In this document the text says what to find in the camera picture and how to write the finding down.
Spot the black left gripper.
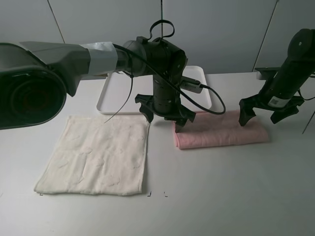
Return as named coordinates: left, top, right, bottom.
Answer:
left=135, top=76, right=196, bottom=133

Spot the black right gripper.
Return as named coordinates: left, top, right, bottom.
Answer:
left=239, top=91, right=304, bottom=127

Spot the pink towel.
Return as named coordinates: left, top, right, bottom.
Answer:
left=173, top=110, right=269, bottom=149

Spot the white towel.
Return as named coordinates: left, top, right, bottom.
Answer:
left=34, top=115, right=150, bottom=196

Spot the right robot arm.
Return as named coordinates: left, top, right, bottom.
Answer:
left=239, top=29, right=315, bottom=126

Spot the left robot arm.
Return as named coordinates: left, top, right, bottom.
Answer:
left=0, top=37, right=195, bottom=129

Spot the white rectangular tray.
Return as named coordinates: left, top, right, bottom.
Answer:
left=96, top=64, right=213, bottom=116

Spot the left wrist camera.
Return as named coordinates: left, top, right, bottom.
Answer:
left=180, top=76, right=203, bottom=94

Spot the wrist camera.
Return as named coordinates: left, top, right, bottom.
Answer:
left=180, top=76, right=203, bottom=94
left=254, top=67, right=280, bottom=81

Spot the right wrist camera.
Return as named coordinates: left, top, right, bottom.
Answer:
left=254, top=67, right=280, bottom=81

